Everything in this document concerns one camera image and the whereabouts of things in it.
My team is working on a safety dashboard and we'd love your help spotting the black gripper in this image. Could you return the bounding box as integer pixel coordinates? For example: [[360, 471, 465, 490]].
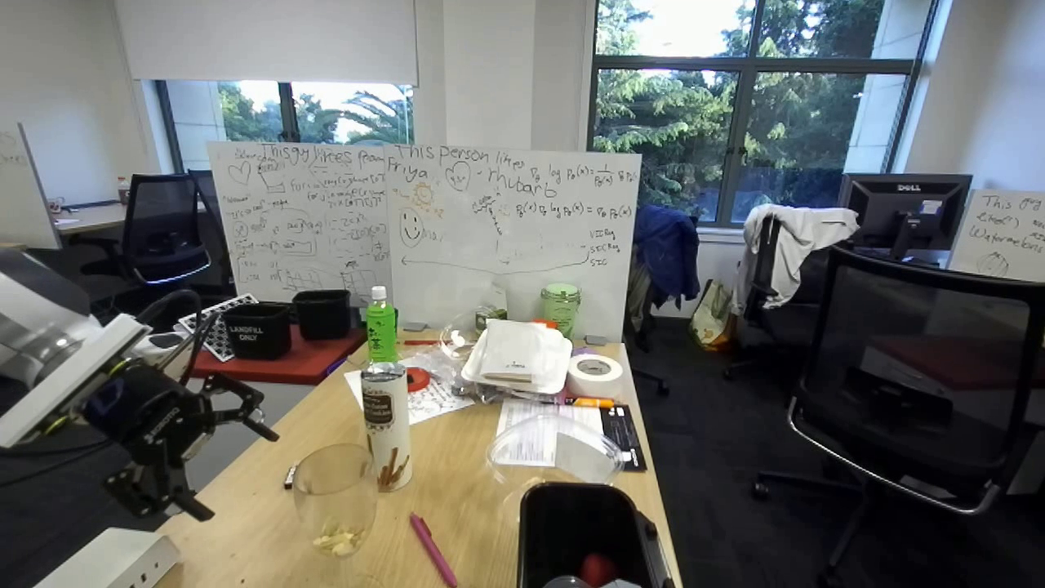
[[82, 360, 281, 522]]

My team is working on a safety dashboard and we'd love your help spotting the black landfill bin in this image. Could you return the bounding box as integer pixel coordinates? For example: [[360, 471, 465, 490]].
[[221, 300, 296, 362], [512, 480, 672, 588]]

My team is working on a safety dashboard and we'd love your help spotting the plain black bin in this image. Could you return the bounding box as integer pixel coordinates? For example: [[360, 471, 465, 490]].
[[291, 289, 360, 342]]

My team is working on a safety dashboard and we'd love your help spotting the green plastic bottle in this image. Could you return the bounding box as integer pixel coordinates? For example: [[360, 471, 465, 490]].
[[364, 286, 405, 366]]

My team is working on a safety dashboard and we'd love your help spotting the black mesh office chair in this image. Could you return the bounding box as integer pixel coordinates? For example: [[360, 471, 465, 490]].
[[747, 243, 1045, 588], [107, 172, 219, 298]]

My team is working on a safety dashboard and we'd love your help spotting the white paper sheet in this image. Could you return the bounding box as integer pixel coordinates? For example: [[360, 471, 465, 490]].
[[344, 348, 480, 429]]

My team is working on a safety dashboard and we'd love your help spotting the whiteboard with dense writing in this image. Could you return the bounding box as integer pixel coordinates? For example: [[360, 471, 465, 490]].
[[206, 141, 396, 306]]

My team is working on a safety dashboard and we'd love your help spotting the pink pen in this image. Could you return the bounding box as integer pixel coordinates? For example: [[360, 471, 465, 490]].
[[405, 514, 465, 588]]

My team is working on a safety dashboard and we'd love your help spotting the blank white board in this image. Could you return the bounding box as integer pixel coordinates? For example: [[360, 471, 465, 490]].
[[0, 117, 65, 256]]

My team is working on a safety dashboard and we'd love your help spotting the stack of white papers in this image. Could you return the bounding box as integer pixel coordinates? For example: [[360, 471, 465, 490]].
[[458, 318, 576, 398]]

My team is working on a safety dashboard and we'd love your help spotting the clear plastic packaging with paper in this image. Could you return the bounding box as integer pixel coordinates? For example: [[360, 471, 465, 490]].
[[489, 397, 627, 483]]

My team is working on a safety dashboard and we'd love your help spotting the whiteboard with sun drawing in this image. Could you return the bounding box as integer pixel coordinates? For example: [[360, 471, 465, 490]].
[[386, 144, 643, 342]]

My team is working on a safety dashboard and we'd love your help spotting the white tape roll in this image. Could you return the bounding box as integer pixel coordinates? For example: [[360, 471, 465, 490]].
[[565, 349, 627, 398]]

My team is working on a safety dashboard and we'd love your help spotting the red ball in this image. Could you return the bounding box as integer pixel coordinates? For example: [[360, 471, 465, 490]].
[[576, 550, 619, 588]]

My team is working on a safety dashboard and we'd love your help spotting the white roller blind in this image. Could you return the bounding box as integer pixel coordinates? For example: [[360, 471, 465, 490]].
[[112, 0, 421, 90]]

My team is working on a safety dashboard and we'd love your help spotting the black ruler case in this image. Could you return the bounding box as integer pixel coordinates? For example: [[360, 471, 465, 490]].
[[602, 403, 649, 475]]

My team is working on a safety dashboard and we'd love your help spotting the blue jacket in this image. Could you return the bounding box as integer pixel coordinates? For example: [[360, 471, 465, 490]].
[[635, 204, 703, 310]]

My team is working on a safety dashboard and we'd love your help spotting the yellow bag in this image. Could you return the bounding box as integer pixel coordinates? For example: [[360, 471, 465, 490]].
[[688, 277, 742, 354]]

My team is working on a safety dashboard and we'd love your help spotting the white jacket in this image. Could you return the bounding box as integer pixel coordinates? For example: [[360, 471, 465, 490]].
[[742, 204, 861, 310]]

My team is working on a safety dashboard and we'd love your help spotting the black Dell monitor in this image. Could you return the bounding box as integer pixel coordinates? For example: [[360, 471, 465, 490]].
[[836, 170, 977, 273]]

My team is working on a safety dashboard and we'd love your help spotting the small whiteboard with writing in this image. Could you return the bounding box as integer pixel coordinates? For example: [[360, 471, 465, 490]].
[[947, 189, 1045, 289]]

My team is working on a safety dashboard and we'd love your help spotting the white wire rack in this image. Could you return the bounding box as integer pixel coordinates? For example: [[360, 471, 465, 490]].
[[170, 292, 260, 366]]

